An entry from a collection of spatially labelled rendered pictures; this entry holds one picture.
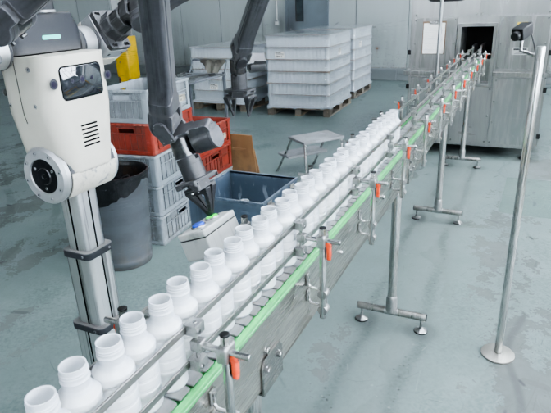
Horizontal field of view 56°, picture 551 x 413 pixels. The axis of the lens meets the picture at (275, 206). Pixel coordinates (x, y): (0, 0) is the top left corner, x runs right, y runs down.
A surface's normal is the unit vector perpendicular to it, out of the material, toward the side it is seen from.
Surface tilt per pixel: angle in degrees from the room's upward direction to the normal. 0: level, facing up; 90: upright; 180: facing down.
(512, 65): 90
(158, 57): 111
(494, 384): 0
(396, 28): 90
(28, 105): 90
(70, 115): 90
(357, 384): 0
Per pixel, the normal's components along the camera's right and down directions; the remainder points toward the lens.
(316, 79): -0.38, 0.35
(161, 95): -0.13, 0.55
